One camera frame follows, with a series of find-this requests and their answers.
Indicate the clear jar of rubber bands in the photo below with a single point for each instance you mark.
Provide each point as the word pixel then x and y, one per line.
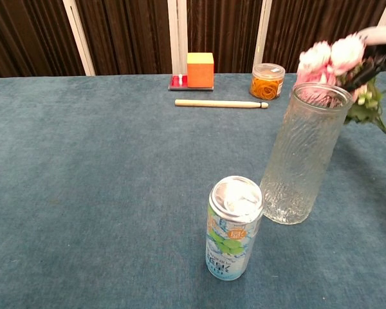
pixel 266 85

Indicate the textured clear glass vase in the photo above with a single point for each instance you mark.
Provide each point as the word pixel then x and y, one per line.
pixel 296 167

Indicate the blue velvet tablecloth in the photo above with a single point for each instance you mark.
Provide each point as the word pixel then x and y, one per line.
pixel 99 180

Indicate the small white peg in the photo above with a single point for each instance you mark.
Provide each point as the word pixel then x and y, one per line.
pixel 180 79

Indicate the wooden stick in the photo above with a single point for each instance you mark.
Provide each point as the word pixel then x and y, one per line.
pixel 218 103

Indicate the light blue drink can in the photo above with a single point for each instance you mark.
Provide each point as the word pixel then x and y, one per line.
pixel 231 244

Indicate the orange yellow cube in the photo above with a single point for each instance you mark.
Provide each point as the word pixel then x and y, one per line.
pixel 200 74

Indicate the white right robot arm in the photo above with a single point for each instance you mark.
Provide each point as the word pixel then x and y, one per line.
pixel 381 34

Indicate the red flat tray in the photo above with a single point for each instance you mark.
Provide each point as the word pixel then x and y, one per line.
pixel 174 84

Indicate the pink white artificial flower bouquet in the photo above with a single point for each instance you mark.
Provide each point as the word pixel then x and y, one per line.
pixel 344 54

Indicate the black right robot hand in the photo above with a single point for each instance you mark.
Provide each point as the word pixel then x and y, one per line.
pixel 365 75

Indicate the dark brown curtain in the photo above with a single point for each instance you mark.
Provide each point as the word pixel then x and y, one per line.
pixel 132 35

